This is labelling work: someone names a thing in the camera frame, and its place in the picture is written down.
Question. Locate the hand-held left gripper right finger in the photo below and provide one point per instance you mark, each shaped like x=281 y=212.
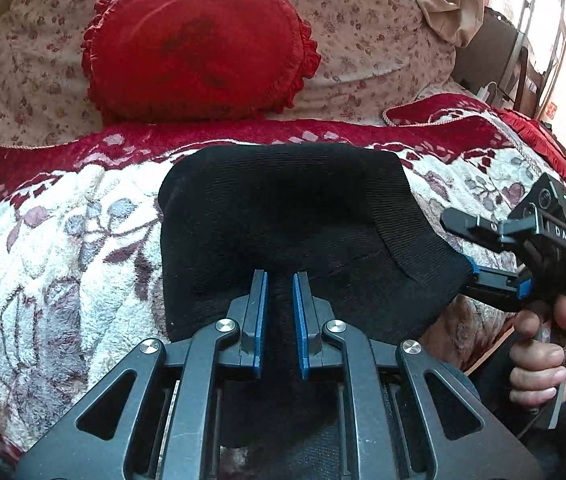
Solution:
x=300 y=320

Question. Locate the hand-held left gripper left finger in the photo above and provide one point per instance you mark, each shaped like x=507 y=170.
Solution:
x=260 y=320

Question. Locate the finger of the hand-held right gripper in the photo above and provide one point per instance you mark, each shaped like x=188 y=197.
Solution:
x=470 y=225
x=498 y=280

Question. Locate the black pants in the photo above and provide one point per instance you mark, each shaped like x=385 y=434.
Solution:
x=283 y=210

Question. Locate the person's right hand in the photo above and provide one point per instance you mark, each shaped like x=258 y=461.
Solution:
x=538 y=360

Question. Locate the person's dark-clothed leg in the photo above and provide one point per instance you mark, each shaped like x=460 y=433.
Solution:
x=493 y=410

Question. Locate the black chair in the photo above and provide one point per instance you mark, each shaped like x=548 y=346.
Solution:
x=498 y=50

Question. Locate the red white floral blanket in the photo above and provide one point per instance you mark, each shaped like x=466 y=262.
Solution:
x=63 y=260

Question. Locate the beige cloth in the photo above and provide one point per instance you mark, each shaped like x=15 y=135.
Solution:
x=458 y=5

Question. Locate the floral beige pillow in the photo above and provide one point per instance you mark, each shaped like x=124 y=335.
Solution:
x=363 y=25

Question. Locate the red frilled pillow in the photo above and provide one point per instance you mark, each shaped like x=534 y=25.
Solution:
x=193 y=50

